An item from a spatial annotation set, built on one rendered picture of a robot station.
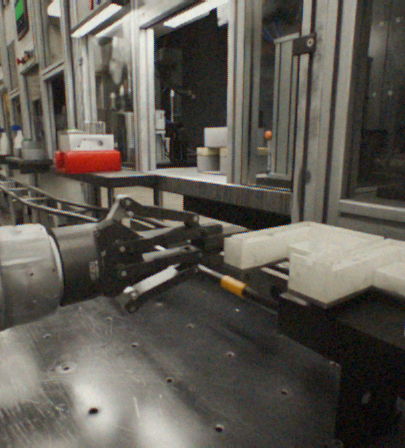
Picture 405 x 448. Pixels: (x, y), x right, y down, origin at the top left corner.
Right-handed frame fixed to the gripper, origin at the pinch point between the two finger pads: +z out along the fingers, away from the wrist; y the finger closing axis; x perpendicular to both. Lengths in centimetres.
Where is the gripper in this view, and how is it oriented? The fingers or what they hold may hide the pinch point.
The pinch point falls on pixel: (220, 237)
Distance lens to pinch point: 46.2
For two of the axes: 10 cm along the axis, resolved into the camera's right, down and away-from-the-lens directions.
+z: 8.1, -1.3, 5.7
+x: -5.8, -1.8, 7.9
